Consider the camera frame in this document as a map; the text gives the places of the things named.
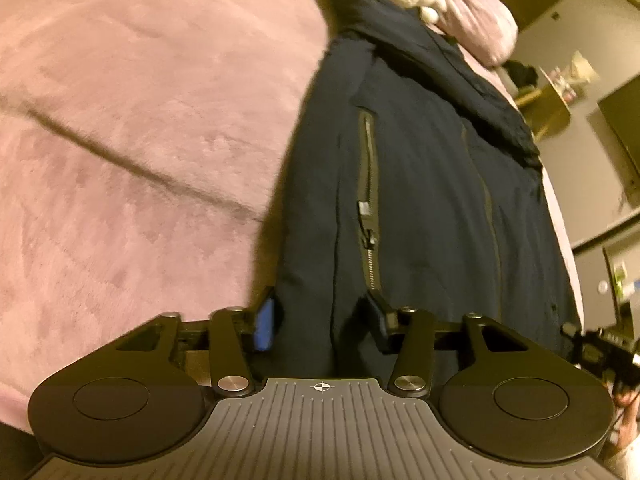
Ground person's right forearm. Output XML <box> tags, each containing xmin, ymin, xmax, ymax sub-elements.
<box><xmin>614</xmin><ymin>390</ymin><xmax>640</xmax><ymax>480</ymax></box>

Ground wrapped flower bouquet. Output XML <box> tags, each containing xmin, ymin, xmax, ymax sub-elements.
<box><xmin>550</xmin><ymin>50</ymin><xmax>601</xmax><ymax>102</ymax></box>

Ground purple plush blanket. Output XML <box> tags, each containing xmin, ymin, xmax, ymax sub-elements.
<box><xmin>0</xmin><ymin>0</ymin><xmax>586</xmax><ymax>441</ymax></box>

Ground dark wall screen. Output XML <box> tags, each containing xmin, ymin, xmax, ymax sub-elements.
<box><xmin>597</xmin><ymin>77</ymin><xmax>640</xmax><ymax>192</ymax></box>

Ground navy zip jacket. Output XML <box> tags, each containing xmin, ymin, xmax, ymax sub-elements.
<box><xmin>260</xmin><ymin>0</ymin><xmax>583</xmax><ymax>376</ymax></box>

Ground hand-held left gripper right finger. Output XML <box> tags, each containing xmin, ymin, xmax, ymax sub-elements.
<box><xmin>363</xmin><ymin>291</ymin><xmax>534</xmax><ymax>400</ymax></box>

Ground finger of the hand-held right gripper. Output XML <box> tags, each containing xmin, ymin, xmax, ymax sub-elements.
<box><xmin>561</xmin><ymin>322</ymin><xmax>601</xmax><ymax>363</ymax></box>

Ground dark cloth on stool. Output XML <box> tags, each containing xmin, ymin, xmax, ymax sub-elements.
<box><xmin>502</xmin><ymin>59</ymin><xmax>541</xmax><ymax>90</ymax></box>

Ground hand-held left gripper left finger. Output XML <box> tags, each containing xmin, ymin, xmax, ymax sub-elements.
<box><xmin>114</xmin><ymin>287</ymin><xmax>277</xmax><ymax>400</ymax></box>

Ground white side table yellow legs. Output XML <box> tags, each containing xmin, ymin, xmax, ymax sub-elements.
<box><xmin>515</xmin><ymin>67</ymin><xmax>573</xmax><ymax>142</ymax></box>

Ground purple pillow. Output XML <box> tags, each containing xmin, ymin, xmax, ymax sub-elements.
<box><xmin>430</xmin><ymin>0</ymin><xmax>519</xmax><ymax>67</ymax></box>

